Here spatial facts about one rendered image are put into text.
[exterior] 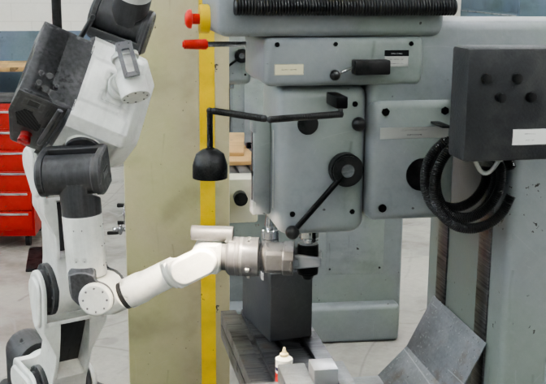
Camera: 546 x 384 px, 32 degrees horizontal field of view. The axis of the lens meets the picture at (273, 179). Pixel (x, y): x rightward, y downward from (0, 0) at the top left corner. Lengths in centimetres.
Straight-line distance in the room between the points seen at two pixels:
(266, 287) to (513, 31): 93
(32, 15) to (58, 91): 882
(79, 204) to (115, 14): 49
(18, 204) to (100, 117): 446
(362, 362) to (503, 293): 270
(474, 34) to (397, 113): 23
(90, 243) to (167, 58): 168
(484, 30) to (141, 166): 203
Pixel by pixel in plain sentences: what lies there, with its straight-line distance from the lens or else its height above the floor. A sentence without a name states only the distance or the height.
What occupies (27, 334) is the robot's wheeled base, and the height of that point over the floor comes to 76.
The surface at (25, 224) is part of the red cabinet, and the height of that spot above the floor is 17.
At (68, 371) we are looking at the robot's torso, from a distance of 277.
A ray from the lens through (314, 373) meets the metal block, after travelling 202.
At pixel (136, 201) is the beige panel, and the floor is 96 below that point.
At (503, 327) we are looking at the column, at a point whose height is 112.
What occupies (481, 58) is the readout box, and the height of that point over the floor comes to 171.
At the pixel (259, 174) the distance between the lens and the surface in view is 203.
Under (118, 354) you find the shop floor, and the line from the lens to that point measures 482.
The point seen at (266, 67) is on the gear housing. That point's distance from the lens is 190.
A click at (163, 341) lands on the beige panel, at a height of 36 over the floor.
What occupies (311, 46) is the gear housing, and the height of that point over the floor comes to 171.
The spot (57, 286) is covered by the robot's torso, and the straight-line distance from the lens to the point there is 258.
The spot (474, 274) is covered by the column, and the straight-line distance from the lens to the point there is 219.
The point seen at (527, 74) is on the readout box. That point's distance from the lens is 180.
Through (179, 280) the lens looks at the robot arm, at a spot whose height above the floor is 119.
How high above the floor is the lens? 185
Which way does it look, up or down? 12 degrees down
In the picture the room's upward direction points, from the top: straight up
